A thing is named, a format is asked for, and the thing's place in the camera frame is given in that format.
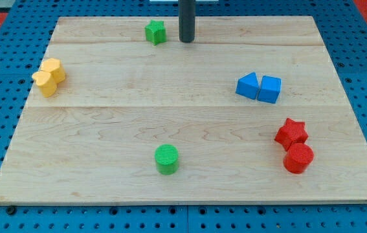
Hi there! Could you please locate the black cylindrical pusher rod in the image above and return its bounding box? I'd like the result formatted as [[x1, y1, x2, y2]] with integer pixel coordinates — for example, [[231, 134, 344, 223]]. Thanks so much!
[[178, 0, 195, 43]]

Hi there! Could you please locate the green star block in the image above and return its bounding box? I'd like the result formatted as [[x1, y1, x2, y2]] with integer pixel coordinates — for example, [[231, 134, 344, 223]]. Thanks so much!
[[144, 20, 167, 45]]

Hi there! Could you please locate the red star block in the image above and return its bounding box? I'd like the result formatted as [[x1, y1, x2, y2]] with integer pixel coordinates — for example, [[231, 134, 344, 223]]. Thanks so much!
[[274, 118, 309, 151]]

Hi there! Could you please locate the blue triangle block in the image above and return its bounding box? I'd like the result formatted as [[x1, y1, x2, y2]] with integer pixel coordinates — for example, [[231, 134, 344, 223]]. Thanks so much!
[[236, 72, 259, 100]]

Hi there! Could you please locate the blue cube block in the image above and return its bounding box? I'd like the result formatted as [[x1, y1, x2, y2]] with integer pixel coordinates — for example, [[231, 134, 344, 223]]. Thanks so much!
[[257, 76, 282, 104]]

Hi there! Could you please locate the wooden board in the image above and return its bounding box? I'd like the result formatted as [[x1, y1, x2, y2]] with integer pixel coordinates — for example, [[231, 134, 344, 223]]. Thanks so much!
[[0, 16, 367, 206]]

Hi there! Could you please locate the yellow hexagon block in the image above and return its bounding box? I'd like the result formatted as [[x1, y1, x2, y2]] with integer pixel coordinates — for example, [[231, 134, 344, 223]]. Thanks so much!
[[40, 58, 66, 84]]

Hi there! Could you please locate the green cylinder block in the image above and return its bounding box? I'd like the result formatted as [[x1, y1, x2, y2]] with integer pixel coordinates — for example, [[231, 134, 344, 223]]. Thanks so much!
[[154, 144, 179, 175]]

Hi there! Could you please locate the yellow heart block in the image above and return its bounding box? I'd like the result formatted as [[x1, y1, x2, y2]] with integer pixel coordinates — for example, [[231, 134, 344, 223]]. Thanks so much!
[[32, 71, 57, 98]]

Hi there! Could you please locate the red cylinder block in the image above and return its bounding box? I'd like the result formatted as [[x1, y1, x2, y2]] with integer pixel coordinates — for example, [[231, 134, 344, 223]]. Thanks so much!
[[283, 143, 315, 174]]

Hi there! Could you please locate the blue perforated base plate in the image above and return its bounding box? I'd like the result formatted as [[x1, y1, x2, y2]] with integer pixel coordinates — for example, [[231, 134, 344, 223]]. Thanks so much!
[[0, 0, 367, 232]]

